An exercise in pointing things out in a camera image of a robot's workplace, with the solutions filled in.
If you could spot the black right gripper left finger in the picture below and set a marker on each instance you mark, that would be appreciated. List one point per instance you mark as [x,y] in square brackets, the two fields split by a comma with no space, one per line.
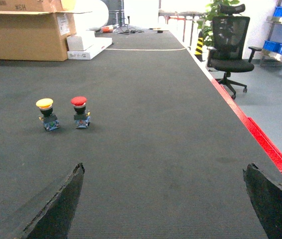
[49,214]

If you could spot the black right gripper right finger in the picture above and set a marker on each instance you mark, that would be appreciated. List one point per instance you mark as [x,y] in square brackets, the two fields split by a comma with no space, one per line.
[265,193]

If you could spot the yellow mushroom push button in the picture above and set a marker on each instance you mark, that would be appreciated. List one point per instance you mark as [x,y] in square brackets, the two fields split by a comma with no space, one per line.
[48,118]

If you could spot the red mushroom push button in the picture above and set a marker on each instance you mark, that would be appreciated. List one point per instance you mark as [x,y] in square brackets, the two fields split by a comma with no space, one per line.
[82,116]

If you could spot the yellow black traffic cone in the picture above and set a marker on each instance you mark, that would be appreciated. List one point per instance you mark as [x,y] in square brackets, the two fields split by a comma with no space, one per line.
[199,47]

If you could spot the small white box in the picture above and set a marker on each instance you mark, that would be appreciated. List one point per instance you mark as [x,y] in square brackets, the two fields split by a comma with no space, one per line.
[81,41]

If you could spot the white flat box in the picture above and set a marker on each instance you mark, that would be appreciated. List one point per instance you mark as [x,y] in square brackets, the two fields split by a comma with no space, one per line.
[101,43]

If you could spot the black mesh office chair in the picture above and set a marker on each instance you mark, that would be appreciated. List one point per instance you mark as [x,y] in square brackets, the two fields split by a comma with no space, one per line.
[229,34]

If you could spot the large cardboard box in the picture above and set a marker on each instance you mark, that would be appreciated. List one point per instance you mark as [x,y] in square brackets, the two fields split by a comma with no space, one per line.
[36,35]

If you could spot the green potted plant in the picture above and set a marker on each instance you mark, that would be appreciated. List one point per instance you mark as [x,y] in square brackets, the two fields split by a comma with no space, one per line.
[213,10]

